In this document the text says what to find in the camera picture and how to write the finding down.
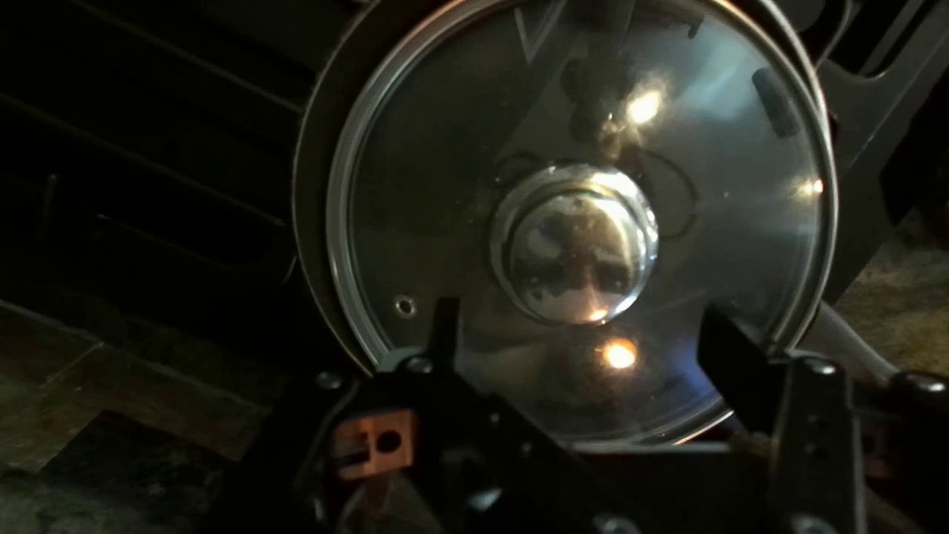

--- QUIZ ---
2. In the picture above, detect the glass lid with steel knob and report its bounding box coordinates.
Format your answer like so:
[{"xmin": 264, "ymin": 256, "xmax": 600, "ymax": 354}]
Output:
[{"xmin": 322, "ymin": 0, "xmax": 840, "ymax": 451}]

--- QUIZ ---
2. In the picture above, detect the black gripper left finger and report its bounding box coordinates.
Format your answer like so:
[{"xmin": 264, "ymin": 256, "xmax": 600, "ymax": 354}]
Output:
[{"xmin": 425, "ymin": 298, "xmax": 463, "ymax": 376}]

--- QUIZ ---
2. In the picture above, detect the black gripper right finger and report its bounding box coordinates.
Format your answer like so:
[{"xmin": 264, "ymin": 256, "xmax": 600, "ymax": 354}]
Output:
[{"xmin": 697, "ymin": 310, "xmax": 786, "ymax": 433}]

